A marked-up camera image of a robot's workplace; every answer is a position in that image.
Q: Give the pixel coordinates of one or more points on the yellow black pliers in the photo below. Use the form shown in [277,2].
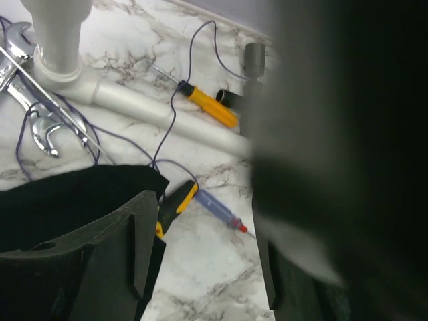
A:
[173,205]

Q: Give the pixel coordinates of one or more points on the blue red handled screwdriver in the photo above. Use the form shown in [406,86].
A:
[218,209]

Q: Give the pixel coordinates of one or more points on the white PVC pipe stand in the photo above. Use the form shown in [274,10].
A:
[58,67]

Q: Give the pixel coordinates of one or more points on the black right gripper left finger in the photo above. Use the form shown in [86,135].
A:
[100,271]

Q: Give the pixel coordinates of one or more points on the chrome combination wrench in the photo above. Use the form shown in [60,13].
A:
[19,51]

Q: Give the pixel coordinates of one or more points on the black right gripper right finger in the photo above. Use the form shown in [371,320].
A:
[294,295]

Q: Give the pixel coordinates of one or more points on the black garment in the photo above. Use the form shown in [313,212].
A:
[338,153]

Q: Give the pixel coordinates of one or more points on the black T-shaped tool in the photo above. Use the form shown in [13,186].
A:
[254,69]

